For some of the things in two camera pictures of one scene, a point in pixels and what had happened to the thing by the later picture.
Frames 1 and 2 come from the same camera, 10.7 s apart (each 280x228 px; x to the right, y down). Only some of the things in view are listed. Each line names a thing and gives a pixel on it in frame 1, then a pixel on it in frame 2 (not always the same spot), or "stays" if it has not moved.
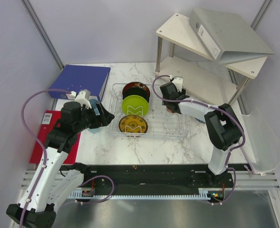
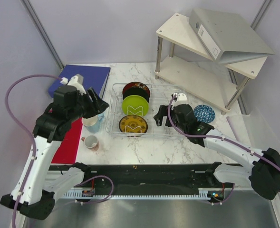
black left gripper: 103,119 -> 97,107
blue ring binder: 74,78 stays
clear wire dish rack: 162,124 stays
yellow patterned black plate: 133,124 stays
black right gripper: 184,91 -> 162,112
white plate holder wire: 128,110 stays
